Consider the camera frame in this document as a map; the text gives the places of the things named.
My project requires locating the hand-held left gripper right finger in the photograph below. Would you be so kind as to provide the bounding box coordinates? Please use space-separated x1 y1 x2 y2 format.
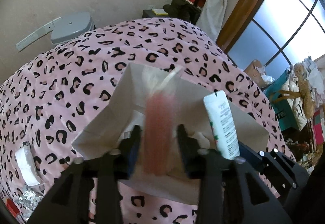
177 125 294 224

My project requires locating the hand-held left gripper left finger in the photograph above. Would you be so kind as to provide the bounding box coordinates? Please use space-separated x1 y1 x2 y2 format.
27 125 142 224

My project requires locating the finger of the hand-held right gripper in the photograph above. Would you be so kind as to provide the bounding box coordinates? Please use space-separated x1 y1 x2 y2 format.
240 143 310 190

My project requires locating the pink packet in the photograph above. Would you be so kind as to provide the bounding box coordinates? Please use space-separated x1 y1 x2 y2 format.
143 65 183 176

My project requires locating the white paper bag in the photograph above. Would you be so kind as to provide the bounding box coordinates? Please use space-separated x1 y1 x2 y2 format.
72 62 270 207

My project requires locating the pale tube with black cap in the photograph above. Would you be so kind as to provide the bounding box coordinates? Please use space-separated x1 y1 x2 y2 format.
203 90 240 160

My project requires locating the silver checkered foil bag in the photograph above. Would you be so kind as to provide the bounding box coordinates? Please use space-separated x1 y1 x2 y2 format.
13 187 45 223

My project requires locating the teal bag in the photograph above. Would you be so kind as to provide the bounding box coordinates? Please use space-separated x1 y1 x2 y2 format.
264 68 300 132

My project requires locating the pink red box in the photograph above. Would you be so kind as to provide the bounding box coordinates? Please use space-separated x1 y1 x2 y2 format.
312 110 325 143

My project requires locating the white clothes pile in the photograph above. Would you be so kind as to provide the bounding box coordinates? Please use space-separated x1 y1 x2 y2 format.
284 57 325 130

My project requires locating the brown cardboard box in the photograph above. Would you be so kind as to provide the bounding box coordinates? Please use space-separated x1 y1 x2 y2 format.
244 59 273 87

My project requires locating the pink leopard print blanket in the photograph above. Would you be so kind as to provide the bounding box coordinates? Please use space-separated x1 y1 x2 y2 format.
0 17 296 224

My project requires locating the white tissue packet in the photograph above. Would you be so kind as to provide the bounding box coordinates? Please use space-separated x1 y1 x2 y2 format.
15 146 45 187

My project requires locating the black cabinet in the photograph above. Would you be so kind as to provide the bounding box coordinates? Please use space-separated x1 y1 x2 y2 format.
142 8 168 19

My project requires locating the white hanging cloth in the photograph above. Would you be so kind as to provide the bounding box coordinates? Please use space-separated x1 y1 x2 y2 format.
195 0 233 42

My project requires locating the dark cloth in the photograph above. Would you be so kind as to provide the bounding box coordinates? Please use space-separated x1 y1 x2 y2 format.
163 0 202 23

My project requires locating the wooden framed window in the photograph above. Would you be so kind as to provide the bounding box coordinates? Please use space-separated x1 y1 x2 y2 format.
215 0 325 67

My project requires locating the white grey power strip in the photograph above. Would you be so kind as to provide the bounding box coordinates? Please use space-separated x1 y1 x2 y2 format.
16 17 61 51

